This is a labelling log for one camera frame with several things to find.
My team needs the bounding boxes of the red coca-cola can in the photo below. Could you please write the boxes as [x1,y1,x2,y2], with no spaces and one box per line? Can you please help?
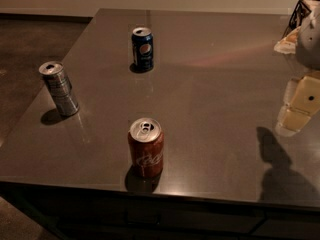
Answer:
[128,118,164,178]

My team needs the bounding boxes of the blue pepsi can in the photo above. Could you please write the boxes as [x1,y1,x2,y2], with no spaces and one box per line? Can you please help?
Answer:
[131,26,154,72]

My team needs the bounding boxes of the dark counter cabinet drawers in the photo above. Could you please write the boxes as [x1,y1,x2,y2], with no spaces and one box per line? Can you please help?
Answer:
[0,182,320,240]

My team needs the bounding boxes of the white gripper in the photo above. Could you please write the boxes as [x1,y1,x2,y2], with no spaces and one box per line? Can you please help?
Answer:
[274,7,320,133]

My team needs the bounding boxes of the silver redbull can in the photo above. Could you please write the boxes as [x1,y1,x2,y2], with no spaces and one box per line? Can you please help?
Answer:
[39,61,79,117]

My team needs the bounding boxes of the black wire basket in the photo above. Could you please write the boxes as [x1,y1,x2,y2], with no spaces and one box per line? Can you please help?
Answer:
[283,0,320,37]

